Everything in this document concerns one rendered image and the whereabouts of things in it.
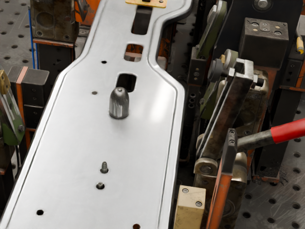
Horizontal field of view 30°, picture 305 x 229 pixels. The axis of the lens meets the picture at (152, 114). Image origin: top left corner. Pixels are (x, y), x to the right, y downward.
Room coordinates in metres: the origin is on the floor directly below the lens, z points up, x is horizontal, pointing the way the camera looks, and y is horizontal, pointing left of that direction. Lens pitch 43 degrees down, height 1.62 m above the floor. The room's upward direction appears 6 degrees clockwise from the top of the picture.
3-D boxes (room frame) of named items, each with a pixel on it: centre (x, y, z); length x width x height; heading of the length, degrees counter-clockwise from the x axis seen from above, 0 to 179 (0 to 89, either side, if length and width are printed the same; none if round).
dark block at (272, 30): (0.77, -0.17, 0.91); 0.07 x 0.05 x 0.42; 87
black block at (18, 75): (0.75, 0.22, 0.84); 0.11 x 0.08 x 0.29; 87
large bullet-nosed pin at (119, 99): (0.67, 0.05, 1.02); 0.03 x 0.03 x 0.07
